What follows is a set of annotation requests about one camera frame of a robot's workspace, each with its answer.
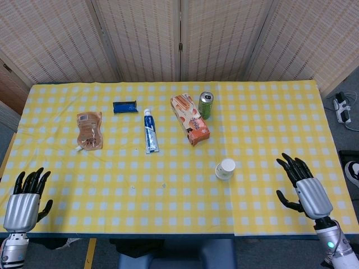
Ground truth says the blue snack packet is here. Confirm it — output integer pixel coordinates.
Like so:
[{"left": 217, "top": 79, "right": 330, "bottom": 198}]
[{"left": 112, "top": 100, "right": 139, "bottom": 115}]

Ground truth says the blue white toothpaste tube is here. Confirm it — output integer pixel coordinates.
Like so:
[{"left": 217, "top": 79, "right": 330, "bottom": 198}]
[{"left": 143, "top": 108, "right": 160, "bottom": 154}]

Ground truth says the woven folding screen panel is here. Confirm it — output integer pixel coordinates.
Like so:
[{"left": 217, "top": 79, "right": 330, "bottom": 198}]
[
  {"left": 0, "top": 0, "right": 121, "bottom": 84},
  {"left": 180, "top": 0, "right": 275, "bottom": 82},
  {"left": 243, "top": 0, "right": 359, "bottom": 98},
  {"left": 91, "top": 0, "right": 181, "bottom": 83}
]

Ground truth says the yellow white checked tablecloth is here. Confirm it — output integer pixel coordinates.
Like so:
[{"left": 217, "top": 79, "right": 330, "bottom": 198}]
[{"left": 0, "top": 80, "right": 359, "bottom": 236}]

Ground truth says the black and silver left hand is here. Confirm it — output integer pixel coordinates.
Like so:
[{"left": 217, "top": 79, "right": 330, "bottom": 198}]
[{"left": 3, "top": 167, "right": 54, "bottom": 232}]

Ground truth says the black and silver right hand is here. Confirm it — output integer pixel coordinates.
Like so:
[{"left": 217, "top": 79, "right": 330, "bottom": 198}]
[{"left": 275, "top": 152, "right": 334, "bottom": 221}]

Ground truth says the white power strip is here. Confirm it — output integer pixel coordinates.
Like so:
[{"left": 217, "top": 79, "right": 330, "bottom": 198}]
[{"left": 333, "top": 91, "right": 353, "bottom": 124}]

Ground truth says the brown wooden board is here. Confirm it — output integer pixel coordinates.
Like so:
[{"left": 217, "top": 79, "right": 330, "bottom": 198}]
[{"left": 0, "top": 58, "right": 32, "bottom": 116}]

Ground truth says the green drink can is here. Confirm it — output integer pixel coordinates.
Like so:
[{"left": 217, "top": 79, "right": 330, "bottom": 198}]
[{"left": 197, "top": 91, "right": 214, "bottom": 120}]

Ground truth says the black floor mat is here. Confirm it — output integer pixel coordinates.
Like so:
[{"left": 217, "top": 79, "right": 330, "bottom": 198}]
[{"left": 337, "top": 150, "right": 359, "bottom": 203}]

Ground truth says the orange tissue box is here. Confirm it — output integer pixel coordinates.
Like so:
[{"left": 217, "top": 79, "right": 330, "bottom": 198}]
[{"left": 170, "top": 94, "right": 210, "bottom": 146}]

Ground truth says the brown spouted pouch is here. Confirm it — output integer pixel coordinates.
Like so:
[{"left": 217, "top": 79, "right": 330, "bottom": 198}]
[{"left": 76, "top": 111, "right": 104, "bottom": 152}]

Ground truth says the black and white shoe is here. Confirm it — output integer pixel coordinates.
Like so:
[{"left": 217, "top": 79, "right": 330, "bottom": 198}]
[{"left": 344, "top": 160, "right": 359, "bottom": 194}]

